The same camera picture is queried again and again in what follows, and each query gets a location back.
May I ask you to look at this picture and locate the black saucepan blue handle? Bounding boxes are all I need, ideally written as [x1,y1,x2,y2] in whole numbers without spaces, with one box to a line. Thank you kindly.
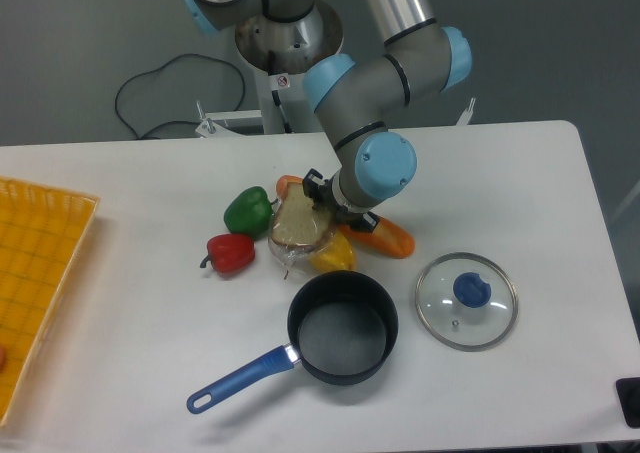
[186,271,399,414]

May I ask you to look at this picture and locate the red bell pepper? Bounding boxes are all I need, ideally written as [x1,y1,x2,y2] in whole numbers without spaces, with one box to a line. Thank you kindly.
[199,233,256,277]

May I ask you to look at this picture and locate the yellow woven basket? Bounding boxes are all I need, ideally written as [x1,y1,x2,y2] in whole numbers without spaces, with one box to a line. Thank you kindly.
[1,177,100,426]

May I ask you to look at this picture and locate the yellow bell pepper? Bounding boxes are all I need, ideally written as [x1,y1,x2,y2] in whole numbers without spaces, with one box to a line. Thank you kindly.
[309,231,356,273]

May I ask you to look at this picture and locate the green bell pepper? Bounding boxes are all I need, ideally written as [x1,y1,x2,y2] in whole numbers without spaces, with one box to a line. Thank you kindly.
[223,186,274,239]

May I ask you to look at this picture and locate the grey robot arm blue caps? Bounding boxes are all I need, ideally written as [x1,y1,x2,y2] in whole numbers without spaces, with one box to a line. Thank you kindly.
[183,0,472,233]

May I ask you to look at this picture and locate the black cable on floor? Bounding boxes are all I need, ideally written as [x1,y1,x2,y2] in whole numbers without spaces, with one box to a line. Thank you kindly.
[114,53,247,140]

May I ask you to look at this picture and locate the glass lid blue knob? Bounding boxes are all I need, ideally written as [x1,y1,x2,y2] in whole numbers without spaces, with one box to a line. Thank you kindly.
[414,252,519,352]

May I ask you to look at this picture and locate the toast slice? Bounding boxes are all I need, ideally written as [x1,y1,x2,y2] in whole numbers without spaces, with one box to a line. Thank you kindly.
[267,182,336,279]

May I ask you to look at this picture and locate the black device at table edge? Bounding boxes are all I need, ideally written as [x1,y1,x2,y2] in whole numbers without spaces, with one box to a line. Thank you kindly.
[615,377,640,429]

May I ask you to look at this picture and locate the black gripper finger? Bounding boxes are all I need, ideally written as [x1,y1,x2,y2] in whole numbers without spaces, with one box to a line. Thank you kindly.
[349,212,379,233]
[302,168,325,209]

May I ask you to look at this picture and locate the orange baguette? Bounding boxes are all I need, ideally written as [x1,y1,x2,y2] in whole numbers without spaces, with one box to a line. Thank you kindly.
[276,175,415,259]

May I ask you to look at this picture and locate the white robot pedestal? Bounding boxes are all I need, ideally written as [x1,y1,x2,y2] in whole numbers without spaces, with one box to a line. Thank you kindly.
[193,0,476,138]

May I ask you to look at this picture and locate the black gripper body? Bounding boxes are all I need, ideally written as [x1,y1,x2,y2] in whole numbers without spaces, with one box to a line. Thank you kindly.
[319,180,367,225]

